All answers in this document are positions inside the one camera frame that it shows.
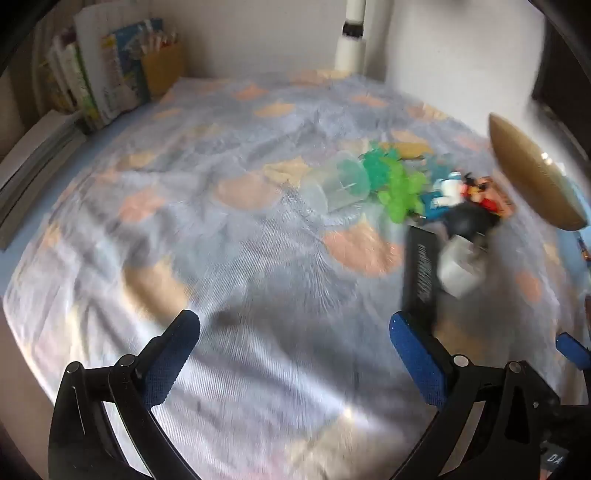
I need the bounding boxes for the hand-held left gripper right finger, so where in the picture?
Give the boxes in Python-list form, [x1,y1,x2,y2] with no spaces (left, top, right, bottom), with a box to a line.
[389,311,561,480]

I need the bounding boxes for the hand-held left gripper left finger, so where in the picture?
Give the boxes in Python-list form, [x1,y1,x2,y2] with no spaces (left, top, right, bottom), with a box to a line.
[48,310,201,480]

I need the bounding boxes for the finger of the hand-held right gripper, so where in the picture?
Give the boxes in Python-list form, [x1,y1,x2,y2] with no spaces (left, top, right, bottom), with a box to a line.
[402,227,446,325]
[555,332,591,372]

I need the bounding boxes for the white cube charger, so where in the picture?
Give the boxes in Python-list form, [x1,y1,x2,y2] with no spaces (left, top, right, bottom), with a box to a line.
[436,235,490,296]

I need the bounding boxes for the blue and white figure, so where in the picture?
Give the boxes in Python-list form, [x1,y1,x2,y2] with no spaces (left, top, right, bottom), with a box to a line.
[422,168,467,220]

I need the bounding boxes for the green plastic toy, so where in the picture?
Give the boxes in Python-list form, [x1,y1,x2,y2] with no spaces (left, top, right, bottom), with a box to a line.
[362,142,428,222]

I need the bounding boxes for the small colourful cartoon figures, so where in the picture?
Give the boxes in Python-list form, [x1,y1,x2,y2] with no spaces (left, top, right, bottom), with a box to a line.
[462,172,515,217]

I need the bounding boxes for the brown wooden bowl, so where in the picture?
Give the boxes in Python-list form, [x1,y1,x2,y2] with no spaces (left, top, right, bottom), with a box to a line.
[488,112,588,232]

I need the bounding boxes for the black round object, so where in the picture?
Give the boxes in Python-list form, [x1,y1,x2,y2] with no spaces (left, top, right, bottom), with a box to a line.
[445,203,502,241]

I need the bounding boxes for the clear plastic cup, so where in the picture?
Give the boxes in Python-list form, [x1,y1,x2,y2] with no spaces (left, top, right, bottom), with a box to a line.
[300,152,372,214]

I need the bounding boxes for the printed bed sheet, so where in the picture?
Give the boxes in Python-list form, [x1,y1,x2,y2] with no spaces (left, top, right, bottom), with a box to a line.
[2,69,591,480]

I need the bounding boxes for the dark screen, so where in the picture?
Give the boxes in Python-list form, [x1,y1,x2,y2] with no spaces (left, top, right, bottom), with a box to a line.
[531,28,591,162]

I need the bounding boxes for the white pole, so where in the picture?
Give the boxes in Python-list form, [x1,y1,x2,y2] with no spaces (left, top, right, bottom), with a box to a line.
[333,0,368,73]

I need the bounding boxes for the cardboard box with pencils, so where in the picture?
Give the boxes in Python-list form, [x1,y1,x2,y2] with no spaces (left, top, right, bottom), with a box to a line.
[141,32,188,100]

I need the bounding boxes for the row of upright books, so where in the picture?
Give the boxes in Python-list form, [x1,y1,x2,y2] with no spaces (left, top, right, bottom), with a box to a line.
[44,7,162,134]

